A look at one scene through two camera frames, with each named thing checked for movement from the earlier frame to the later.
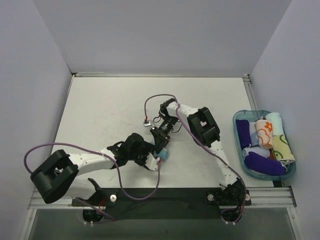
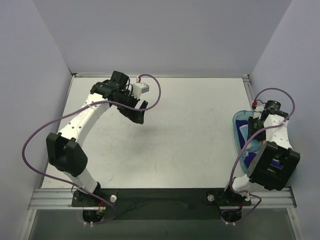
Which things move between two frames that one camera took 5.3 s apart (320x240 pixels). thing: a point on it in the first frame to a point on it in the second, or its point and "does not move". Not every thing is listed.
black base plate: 165,204 does not move
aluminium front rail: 279,199 does not move
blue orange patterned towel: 164,155 to 252,146
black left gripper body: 141,159 to 131,109
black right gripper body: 159,136 to 253,127
